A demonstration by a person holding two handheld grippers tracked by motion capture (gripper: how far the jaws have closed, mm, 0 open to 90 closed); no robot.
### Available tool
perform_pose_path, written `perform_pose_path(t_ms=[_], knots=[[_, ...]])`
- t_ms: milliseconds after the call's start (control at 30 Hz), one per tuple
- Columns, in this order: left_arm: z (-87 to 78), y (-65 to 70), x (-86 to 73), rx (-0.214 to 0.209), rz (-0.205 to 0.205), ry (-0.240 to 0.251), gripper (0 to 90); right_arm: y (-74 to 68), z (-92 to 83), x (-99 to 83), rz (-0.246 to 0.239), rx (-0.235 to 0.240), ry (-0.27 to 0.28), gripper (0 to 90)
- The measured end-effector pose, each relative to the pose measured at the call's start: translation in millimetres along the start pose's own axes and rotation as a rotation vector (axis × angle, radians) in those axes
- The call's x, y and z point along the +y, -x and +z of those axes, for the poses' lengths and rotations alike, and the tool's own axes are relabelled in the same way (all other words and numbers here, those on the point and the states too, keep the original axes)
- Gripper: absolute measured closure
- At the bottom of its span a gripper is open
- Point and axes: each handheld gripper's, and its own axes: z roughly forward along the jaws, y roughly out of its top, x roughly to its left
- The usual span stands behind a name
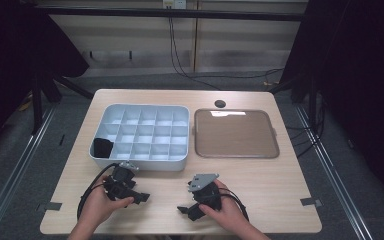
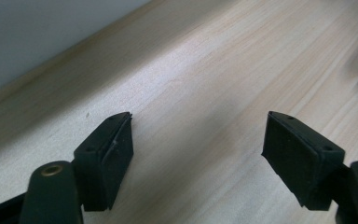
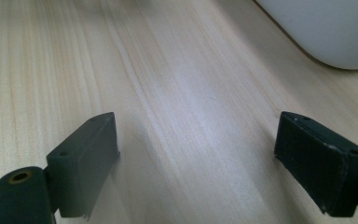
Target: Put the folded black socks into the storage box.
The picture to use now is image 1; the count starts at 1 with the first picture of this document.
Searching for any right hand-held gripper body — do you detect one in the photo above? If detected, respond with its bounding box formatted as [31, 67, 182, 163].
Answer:
[187, 172, 223, 211]

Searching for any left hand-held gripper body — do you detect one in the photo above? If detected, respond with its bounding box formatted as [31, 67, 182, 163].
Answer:
[104, 160, 141, 202]

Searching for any black ribbed cloth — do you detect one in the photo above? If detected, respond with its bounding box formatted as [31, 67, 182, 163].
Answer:
[92, 137, 115, 159]

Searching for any white compartment storage box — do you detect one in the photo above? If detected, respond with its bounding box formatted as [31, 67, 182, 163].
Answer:
[88, 103, 191, 173]

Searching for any person's right hand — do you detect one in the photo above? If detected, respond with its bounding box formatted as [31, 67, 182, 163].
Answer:
[198, 179, 250, 235]

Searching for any person's left hand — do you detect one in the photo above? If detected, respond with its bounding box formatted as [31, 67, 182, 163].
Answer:
[77, 176, 136, 230]

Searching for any brown square tray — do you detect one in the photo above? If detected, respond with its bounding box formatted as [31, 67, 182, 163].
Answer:
[193, 108, 281, 160]

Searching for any grey tape piece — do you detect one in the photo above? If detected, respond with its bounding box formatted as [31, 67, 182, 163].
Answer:
[299, 197, 324, 208]
[36, 201, 63, 213]

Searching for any black metal stand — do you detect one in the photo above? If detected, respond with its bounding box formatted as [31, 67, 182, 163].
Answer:
[269, 74, 318, 126]
[30, 66, 95, 136]

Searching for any black curtain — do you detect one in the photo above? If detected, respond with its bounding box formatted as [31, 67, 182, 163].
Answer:
[0, 0, 91, 161]
[279, 0, 384, 201]

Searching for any black horizontal metal bar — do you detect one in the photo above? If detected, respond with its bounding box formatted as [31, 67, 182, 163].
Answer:
[19, 5, 310, 22]

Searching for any right hand-held gripper cable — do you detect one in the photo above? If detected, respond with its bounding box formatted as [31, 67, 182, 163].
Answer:
[219, 186, 251, 223]

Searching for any hand-held gripper cable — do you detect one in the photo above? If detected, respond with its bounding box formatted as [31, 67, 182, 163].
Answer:
[76, 162, 120, 221]
[219, 186, 251, 223]

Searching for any left hand-held gripper cable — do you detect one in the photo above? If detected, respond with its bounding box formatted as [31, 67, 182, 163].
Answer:
[76, 162, 120, 221]

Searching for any grey floor rail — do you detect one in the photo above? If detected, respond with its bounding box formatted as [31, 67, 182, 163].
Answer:
[0, 105, 57, 240]
[294, 104, 375, 240]

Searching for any black floor cable bundle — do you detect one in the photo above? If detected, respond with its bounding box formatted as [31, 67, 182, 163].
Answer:
[285, 96, 326, 159]

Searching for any black hanging wall cable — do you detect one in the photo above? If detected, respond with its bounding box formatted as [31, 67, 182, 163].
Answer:
[168, 17, 223, 91]

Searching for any white wall outlet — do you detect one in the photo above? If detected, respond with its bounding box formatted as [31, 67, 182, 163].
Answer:
[162, 0, 188, 10]

